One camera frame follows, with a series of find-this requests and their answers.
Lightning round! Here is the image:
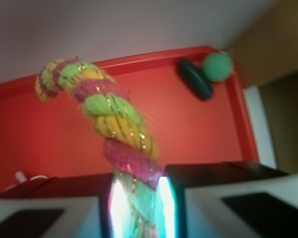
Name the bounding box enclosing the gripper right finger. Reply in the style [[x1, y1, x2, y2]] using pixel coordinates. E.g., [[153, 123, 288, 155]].
[[155, 162, 298, 238]]

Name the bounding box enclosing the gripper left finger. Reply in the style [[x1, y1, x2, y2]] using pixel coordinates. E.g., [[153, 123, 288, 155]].
[[0, 173, 126, 238]]

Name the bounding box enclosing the multicolored twisted rope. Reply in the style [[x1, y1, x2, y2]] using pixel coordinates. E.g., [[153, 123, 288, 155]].
[[35, 58, 164, 238]]

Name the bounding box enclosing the pink plush bunny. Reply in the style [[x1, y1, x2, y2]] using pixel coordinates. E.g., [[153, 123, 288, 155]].
[[4, 171, 51, 192]]

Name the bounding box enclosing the red plastic tray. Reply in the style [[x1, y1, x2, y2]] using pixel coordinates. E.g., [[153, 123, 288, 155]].
[[0, 47, 258, 192]]

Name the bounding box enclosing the dark oval stone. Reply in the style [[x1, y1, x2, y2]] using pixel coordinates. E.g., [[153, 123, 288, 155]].
[[178, 59, 213, 100]]

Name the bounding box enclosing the green textured ball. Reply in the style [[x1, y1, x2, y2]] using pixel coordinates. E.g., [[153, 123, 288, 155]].
[[202, 53, 233, 82]]

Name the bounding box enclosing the brown cardboard panel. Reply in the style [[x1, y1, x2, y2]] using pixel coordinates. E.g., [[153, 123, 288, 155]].
[[228, 0, 298, 173]]

